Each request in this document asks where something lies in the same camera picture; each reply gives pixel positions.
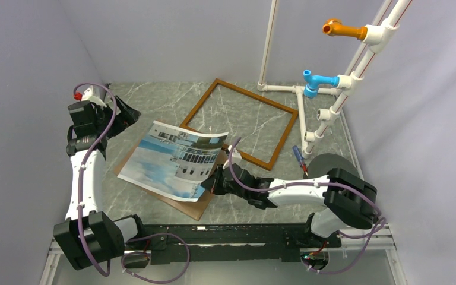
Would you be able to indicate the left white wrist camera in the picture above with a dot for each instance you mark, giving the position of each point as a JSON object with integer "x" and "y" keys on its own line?
{"x": 90, "y": 94}

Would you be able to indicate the building photo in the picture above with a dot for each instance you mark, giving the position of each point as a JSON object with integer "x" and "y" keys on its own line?
{"x": 173, "y": 159}

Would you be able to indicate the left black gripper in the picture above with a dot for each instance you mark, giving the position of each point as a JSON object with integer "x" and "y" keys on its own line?
{"x": 124, "y": 119}

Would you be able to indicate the white PVC pipe stand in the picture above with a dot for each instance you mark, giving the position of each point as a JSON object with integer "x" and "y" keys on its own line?
{"x": 380, "y": 32}

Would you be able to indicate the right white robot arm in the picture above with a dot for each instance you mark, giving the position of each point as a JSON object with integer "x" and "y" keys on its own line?
{"x": 344, "y": 199}

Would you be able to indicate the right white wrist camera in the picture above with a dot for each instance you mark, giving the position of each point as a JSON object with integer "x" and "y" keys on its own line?
{"x": 234, "y": 154}

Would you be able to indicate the orange pipe fitting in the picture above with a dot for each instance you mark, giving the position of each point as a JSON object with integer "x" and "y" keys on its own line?
{"x": 335, "y": 27}

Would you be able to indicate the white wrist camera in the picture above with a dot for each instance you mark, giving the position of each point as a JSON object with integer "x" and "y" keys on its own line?
{"x": 90, "y": 94}
{"x": 234, "y": 154}

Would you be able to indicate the red blue screwdriver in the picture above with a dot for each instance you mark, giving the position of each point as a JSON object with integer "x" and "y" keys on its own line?
{"x": 298, "y": 155}

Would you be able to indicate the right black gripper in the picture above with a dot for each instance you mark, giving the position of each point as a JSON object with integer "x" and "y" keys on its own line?
{"x": 212, "y": 183}

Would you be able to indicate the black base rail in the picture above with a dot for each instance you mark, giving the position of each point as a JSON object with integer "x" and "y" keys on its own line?
{"x": 229, "y": 242}

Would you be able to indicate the wooden picture frame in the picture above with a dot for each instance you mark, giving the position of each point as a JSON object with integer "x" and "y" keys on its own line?
{"x": 260, "y": 125}

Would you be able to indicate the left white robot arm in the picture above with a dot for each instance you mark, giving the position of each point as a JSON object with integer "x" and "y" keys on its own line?
{"x": 88, "y": 236}

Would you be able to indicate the black round disc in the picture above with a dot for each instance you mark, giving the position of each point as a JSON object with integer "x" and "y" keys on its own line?
{"x": 323, "y": 163}

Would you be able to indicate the blue pipe fitting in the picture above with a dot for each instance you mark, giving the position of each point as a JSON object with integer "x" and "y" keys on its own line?
{"x": 313, "y": 82}

